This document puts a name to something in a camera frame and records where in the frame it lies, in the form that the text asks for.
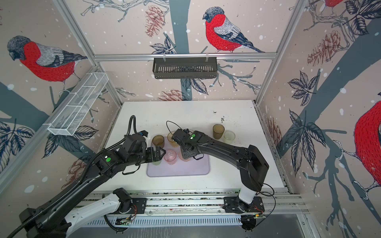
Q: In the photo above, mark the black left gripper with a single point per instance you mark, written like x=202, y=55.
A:
x=153, y=157

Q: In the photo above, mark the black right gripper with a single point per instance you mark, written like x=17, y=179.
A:
x=184, y=154

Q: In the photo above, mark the pink glass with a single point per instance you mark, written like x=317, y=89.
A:
x=181, y=158
x=170, y=156

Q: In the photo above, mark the amber textured glass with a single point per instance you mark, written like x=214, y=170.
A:
x=158, y=140
x=218, y=131

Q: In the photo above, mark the smooth yellow glass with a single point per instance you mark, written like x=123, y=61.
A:
x=170, y=139

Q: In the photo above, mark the pale green textured glass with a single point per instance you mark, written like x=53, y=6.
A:
x=229, y=137

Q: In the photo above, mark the smooth green glass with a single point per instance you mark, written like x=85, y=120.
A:
x=157, y=163

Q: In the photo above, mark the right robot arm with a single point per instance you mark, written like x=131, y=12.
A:
x=249, y=161

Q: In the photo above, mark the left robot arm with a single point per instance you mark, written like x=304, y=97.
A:
x=59, y=217

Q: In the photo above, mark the lilac plastic tray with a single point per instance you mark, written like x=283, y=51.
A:
x=180, y=168

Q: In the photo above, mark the black hanging basket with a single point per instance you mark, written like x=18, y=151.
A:
x=185, y=68

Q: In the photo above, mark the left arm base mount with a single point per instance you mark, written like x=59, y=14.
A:
x=137, y=205

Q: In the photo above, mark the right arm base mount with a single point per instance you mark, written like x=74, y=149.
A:
x=232, y=204

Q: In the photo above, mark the white wire mesh basket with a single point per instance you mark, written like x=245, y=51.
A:
x=71, y=116

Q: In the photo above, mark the horizontal aluminium rail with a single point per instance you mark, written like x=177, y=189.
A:
x=219, y=56

